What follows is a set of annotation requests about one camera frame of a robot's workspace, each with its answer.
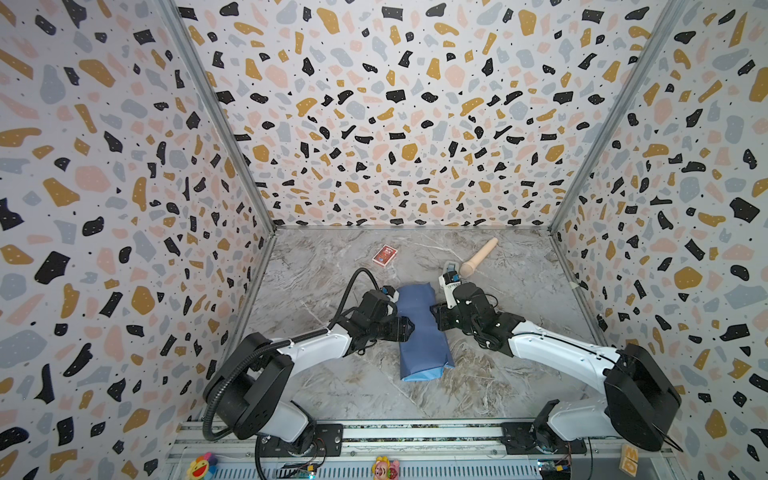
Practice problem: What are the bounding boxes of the blue wrapping paper sheet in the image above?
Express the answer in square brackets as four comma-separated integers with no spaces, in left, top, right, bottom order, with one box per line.
[396,283,455,382]

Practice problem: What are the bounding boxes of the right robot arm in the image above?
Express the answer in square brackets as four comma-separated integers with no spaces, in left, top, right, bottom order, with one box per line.
[431,272,681,453]

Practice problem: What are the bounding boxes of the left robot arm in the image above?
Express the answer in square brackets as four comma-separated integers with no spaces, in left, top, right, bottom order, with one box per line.
[202,286,415,444]

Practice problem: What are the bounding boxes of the red playing card box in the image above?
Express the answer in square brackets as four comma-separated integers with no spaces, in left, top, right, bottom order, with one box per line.
[372,245,398,267]

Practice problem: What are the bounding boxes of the beige microphone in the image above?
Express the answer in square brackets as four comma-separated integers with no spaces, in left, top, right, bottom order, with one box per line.
[459,237,498,277]

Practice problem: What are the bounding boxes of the grey tape dispenser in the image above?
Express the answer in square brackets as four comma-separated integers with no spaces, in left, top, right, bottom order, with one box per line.
[444,261,460,273]

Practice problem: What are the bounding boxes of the pink yellow figure toy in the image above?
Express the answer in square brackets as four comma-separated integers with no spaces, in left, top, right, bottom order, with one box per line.
[372,456,400,480]

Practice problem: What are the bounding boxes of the wooden letter block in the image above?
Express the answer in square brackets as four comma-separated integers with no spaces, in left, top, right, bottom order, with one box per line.
[619,444,639,478]

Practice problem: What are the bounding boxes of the colourful smiley toy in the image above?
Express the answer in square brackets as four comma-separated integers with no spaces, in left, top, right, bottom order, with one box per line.
[185,453,218,480]

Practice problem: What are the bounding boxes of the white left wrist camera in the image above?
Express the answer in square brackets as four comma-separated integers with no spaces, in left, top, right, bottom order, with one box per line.
[380,285,399,303]

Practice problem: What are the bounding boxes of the black corrugated left cable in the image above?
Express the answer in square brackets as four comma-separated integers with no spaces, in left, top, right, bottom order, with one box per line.
[202,267,380,443]

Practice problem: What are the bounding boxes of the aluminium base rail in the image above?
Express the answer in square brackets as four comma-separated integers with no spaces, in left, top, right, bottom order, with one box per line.
[159,419,685,479]

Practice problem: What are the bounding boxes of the aluminium right corner post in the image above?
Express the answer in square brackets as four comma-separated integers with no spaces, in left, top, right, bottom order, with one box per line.
[547,0,685,238]

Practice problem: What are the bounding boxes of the aluminium corner post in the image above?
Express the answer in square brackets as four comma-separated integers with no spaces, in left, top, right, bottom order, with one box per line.
[547,0,685,238]
[156,0,276,237]

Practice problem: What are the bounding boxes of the aluminium left corner post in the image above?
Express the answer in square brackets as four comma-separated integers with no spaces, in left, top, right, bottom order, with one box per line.
[156,0,276,237]

